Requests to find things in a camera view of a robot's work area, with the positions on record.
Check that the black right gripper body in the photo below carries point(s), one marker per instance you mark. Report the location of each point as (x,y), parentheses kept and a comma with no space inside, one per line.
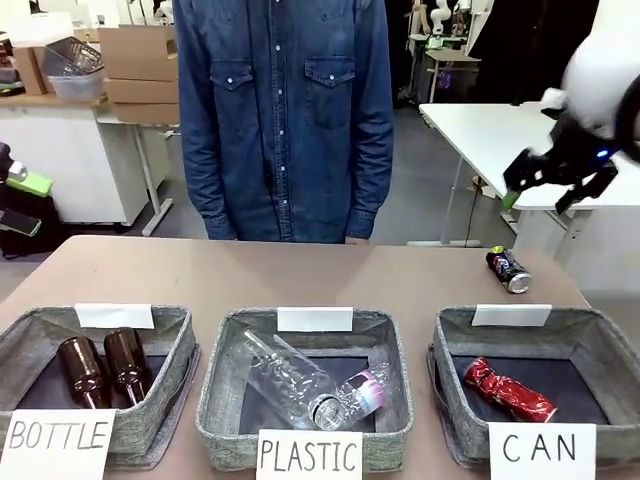
(575,150)

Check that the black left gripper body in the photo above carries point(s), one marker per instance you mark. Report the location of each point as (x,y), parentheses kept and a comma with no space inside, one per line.
(4,157)

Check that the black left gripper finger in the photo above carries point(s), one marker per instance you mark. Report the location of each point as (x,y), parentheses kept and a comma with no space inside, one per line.
(20,223)
(31,184)

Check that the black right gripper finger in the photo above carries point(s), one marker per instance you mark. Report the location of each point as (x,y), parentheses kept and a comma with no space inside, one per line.
(585,187)
(522,175)

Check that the brown glass bottle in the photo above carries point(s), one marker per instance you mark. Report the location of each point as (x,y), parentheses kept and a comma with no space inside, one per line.
(127,362)
(82,370)

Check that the crushed red soda can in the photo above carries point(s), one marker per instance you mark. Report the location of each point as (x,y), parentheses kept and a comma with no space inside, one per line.
(510,390)

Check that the small clear plastic bottle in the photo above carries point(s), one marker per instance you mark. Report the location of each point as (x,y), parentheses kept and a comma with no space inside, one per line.
(367,387)

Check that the large clear plastic bottle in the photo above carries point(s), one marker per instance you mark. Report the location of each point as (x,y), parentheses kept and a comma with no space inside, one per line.
(295,380)

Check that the person right forearm denim sleeve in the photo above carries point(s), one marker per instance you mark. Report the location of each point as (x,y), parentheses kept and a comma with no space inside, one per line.
(210,190)

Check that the person left forearm denim sleeve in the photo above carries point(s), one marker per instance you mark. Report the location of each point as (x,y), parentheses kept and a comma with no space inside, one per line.
(370,190)

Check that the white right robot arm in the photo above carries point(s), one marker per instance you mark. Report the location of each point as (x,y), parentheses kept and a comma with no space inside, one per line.
(590,80)

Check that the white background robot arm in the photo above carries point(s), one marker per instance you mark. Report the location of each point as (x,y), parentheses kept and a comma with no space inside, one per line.
(439,17)

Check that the dark purple soda can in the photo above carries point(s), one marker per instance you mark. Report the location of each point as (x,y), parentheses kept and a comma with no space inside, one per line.
(510,270)

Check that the black mesh basket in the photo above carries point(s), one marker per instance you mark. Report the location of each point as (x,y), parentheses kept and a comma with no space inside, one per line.
(72,55)

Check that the grey fabric basket can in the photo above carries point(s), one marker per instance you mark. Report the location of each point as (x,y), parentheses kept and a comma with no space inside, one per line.
(600,360)

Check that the grey fabric basket bottle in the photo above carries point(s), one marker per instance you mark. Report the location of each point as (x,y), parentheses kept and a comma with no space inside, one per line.
(170,360)

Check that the grey fabric basket plastic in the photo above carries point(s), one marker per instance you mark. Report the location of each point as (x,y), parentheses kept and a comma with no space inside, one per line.
(225,380)

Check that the white paper label CAN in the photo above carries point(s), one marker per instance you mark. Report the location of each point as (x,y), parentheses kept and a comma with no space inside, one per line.
(542,450)

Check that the white cabinet with wood top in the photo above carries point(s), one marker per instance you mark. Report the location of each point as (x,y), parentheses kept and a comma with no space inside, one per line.
(75,150)

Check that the large white table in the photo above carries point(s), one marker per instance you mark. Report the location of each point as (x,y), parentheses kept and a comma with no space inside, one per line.
(480,135)

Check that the tall cardboard box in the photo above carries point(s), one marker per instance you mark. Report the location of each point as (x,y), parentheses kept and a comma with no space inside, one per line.
(27,70)

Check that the clear plastic storage bin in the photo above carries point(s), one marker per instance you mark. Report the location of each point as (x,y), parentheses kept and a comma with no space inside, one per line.
(77,86)

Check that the white desk with metal legs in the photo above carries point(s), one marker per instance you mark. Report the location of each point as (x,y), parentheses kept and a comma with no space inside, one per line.
(150,165)

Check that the blank white card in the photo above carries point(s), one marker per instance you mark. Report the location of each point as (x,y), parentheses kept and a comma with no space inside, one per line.
(510,315)
(115,315)
(315,320)

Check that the grey background desk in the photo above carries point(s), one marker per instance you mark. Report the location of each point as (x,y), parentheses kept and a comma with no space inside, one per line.
(452,62)

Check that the flat cardboard box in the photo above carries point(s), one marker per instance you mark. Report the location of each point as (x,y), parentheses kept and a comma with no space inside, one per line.
(145,111)
(140,90)
(140,66)

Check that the open cardboard box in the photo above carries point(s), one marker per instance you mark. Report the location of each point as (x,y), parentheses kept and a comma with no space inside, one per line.
(135,39)

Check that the white paper label BOTTLE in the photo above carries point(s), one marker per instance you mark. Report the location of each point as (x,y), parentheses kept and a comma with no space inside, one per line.
(55,440)

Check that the person torso denim shirt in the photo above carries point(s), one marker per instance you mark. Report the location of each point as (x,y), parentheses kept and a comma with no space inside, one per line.
(280,125)

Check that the white paper label PLASTIC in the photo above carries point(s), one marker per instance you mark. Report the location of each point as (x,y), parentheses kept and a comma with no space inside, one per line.
(310,455)

